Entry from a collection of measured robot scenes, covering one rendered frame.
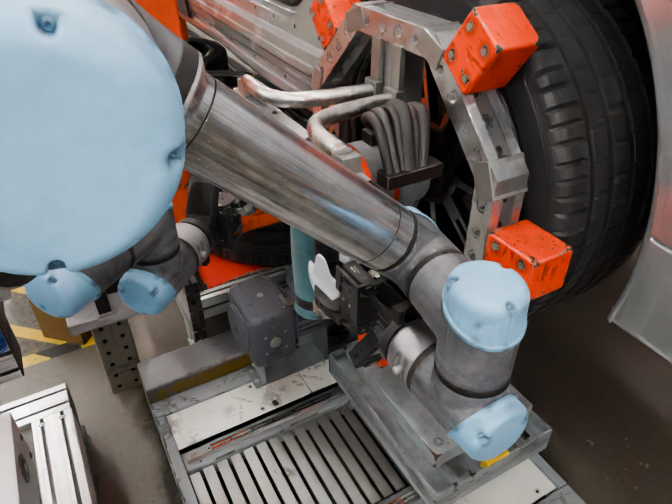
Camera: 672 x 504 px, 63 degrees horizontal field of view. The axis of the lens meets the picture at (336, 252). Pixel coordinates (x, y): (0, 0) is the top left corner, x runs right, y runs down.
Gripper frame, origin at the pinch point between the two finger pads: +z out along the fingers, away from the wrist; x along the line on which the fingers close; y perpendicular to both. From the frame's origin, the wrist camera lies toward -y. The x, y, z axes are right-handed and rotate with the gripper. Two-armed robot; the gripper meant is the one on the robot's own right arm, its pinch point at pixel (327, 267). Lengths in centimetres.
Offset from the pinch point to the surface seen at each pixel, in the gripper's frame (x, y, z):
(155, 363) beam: 20, -70, 66
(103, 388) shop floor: 36, -83, 77
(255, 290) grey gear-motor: -7, -43, 50
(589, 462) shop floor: -72, -83, -14
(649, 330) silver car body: -35.2, -5.0, -29.1
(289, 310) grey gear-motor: -11, -43, 40
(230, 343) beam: -1, -70, 63
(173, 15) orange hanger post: 1, 23, 60
